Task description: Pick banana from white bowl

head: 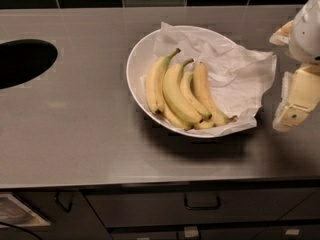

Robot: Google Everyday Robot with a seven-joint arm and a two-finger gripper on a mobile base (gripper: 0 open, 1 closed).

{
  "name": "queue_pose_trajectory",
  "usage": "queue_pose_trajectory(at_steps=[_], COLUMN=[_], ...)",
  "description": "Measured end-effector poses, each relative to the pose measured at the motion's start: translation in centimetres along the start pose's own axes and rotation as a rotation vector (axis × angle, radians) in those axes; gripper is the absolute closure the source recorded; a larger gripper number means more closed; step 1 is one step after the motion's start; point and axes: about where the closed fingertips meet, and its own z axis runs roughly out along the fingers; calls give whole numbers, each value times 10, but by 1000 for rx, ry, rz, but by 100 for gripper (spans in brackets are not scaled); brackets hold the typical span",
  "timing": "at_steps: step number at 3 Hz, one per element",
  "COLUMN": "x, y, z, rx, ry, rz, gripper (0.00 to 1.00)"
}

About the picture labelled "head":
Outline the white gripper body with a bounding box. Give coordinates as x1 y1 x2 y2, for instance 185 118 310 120
288 0 320 64

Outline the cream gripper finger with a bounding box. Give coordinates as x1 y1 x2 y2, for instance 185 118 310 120
269 21 293 46
273 64 320 132

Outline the large yellow banana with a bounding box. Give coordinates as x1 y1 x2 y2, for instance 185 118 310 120
163 58 202 124

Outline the rightmost yellow banana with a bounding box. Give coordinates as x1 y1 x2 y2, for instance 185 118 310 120
193 62 238 126

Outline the white ceramic bowl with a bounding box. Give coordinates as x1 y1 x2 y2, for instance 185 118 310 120
125 25 258 139

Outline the thin yellow banana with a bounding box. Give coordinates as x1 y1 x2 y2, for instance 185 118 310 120
180 71 212 120

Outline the leftmost yellow banana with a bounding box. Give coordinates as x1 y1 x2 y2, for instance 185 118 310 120
145 48 180 114

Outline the white crumpled paper sheet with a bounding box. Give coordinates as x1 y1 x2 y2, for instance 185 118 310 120
139 21 278 138

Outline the right white drawer label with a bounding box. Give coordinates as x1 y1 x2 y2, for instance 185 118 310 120
285 229 300 236

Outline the lower grey drawer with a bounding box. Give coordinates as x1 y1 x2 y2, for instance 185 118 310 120
111 225 320 240

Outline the grey drawer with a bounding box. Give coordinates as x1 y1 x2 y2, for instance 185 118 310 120
111 225 320 240
87 188 314 228

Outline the small white drawer label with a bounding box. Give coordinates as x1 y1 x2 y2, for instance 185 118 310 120
184 226 199 240

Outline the grey drawer front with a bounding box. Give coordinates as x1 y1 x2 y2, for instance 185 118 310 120
87 188 314 228

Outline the grey cabinet door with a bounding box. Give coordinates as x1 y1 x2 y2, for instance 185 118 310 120
0 190 112 240

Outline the dark oval sink opening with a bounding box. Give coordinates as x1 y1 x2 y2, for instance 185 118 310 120
0 39 58 89

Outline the black drawer handle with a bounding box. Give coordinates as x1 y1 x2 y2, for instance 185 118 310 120
184 192 221 211

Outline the black cabinet door handle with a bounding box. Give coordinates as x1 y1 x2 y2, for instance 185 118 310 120
54 191 73 213

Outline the black cable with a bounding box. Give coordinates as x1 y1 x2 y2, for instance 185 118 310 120
0 221 44 240

